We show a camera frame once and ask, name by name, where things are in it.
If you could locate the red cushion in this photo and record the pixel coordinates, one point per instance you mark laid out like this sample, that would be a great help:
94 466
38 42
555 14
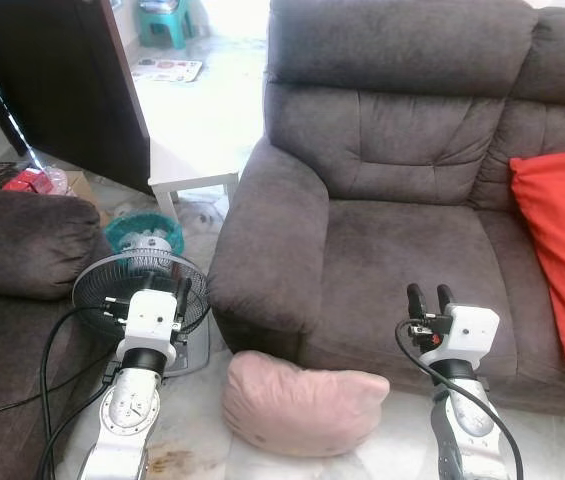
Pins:
562 240

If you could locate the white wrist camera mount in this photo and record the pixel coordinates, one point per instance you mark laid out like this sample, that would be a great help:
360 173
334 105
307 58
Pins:
150 315
472 330

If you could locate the teal waste basket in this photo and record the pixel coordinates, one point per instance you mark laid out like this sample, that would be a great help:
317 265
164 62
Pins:
122 228

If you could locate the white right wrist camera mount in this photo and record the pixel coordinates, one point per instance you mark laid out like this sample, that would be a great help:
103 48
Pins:
472 330

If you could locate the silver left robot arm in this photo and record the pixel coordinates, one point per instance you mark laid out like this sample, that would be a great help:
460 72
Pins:
127 410

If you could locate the pink cat face pillow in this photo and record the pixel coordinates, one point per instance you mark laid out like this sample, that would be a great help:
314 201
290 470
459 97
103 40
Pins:
302 405

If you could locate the dark brown door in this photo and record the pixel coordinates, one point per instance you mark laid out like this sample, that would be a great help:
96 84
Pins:
62 80

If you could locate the dark grey fabric sofa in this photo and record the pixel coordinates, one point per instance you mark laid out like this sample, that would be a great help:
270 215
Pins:
402 240

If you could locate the white side table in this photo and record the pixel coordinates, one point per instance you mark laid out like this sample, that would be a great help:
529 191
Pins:
202 160

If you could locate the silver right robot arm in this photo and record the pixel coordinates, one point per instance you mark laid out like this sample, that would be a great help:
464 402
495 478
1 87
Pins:
467 420

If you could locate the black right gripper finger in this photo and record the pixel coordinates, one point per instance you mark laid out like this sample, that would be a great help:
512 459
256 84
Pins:
416 300
445 298

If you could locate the red packet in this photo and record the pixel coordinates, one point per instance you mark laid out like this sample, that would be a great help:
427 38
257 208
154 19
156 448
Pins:
24 182

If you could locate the black electric floor fan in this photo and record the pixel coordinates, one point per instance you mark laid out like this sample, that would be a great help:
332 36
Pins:
102 285

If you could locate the teal plastic stool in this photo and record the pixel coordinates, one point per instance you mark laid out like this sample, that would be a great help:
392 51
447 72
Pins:
162 15

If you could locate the dark grey side sofa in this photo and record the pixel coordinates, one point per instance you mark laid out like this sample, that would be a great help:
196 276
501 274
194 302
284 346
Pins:
12 240

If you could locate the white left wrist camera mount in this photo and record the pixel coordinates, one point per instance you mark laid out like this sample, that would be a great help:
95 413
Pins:
150 315

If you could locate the printed floor mat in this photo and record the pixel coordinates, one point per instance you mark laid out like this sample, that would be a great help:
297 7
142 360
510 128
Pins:
167 70

